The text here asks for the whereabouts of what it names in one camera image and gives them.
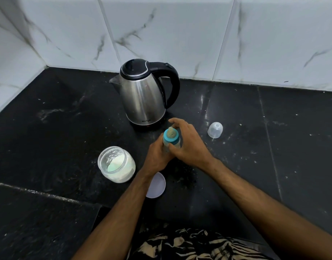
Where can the steel electric kettle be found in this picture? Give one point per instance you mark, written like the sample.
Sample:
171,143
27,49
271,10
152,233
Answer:
143,94

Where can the person's right forearm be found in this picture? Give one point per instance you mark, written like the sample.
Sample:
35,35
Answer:
271,213

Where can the person's left forearm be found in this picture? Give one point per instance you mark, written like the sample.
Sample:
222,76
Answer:
117,224

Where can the leaf patterned shorts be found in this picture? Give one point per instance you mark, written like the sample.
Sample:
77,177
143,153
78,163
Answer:
193,246

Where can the glass jar of white powder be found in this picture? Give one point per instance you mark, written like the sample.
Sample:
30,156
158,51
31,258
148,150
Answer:
126,170

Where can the small teal measuring scoop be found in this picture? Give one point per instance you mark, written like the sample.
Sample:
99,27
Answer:
114,165

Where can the person's right hand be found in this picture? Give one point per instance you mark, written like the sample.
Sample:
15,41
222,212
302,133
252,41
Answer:
194,151

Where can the clear baby bottle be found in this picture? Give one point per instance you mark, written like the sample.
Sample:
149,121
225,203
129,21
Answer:
166,148

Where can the person's left hand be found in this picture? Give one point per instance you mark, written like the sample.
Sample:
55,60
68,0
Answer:
155,162

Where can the white jar lid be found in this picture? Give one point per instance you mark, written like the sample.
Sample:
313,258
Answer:
157,186

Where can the clear dome bottle cap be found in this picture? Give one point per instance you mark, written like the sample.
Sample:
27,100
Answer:
215,130

